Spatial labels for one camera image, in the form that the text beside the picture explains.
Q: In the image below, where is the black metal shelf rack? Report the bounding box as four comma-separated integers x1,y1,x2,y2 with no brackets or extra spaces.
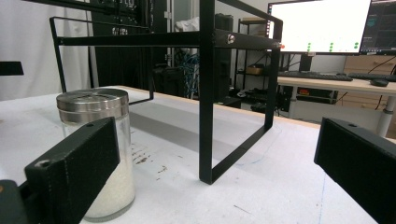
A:
22,0,284,186

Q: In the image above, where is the light wooden desk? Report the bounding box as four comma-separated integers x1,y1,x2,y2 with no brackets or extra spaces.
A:
276,76,396,138

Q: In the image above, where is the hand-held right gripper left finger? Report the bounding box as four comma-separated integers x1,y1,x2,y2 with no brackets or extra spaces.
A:
24,116,121,224

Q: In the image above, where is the white computer monitor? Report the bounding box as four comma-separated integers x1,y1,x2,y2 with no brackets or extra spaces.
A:
267,0,373,56

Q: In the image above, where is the blue cable bundle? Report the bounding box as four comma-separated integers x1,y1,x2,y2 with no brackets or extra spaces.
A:
178,51,200,99

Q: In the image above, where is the black keyboard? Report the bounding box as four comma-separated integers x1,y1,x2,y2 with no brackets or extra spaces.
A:
277,70,354,82
347,72,396,83

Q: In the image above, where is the black equipment cabinet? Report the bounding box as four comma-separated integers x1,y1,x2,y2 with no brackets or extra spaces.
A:
89,0,169,91

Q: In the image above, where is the black computer mouse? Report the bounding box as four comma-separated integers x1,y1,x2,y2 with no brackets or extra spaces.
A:
369,78,390,88

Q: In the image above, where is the white curtain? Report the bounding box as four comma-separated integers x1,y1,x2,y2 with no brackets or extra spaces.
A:
0,0,94,102

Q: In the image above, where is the dark computer monitor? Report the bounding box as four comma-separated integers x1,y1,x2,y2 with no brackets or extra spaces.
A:
359,0,396,56

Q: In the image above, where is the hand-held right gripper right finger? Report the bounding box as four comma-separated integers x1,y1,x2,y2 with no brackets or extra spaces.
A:
313,117,396,224

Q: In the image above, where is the black wire shelving unit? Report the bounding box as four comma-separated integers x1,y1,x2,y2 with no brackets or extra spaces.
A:
232,18,283,115

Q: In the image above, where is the glass shaker jar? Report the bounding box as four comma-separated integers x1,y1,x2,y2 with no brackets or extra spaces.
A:
56,88,136,223

